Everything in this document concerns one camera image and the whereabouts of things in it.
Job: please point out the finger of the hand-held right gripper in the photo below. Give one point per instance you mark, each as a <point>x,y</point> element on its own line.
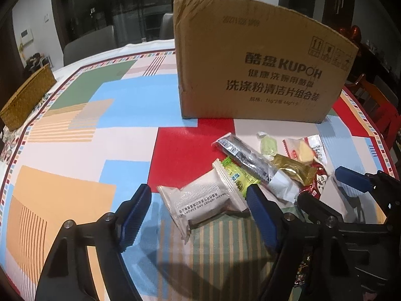
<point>351,178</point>
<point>315,206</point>

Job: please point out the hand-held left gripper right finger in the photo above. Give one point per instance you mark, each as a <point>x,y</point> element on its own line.
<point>261,218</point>

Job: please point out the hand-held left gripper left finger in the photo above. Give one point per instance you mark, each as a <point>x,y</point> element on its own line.
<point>135,216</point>

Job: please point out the red snack packet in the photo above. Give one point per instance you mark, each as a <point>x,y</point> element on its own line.
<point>315,186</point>

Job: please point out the plain white snack packet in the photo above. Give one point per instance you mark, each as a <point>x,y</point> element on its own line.
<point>332,196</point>

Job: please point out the gold snack packet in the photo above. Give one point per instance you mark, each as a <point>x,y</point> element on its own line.
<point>293,169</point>

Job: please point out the green snack packet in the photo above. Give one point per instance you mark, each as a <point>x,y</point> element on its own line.
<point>242,178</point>

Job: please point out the red-white cracker packet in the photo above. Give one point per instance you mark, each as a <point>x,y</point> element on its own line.
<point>302,149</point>

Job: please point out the long silver snack packet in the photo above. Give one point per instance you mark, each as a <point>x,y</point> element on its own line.
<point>249,158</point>

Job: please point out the grey-white snack packet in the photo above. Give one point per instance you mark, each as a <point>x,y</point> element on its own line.
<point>200,200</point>

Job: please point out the pale green candy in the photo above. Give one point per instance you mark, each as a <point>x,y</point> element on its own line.
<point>266,145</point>

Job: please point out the brown cardboard box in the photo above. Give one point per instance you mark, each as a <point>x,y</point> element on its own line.
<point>250,62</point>

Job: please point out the red cloth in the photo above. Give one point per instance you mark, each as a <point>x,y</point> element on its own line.
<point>390,119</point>

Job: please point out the colourful patterned tablecloth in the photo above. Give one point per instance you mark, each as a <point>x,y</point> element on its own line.
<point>125,100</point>

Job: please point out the red foil balloon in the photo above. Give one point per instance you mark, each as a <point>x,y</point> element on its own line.
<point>352,32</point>

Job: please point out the woven wicker basket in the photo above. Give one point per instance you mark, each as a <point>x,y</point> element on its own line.
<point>26,95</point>

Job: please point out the dark wardrobe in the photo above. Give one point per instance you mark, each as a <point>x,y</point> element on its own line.
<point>338,3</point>

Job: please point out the wide grey chair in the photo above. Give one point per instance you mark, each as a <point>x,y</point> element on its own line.
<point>89,45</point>

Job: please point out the white shoe rack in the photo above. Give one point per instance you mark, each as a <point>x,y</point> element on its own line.
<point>39,61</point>

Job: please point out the narrow grey chair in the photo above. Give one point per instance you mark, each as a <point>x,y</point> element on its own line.
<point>167,25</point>

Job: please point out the black glass sliding door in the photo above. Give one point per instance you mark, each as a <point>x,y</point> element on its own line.
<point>125,3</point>

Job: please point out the white wall intercom panel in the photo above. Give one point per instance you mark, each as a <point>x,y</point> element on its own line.
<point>26,37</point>

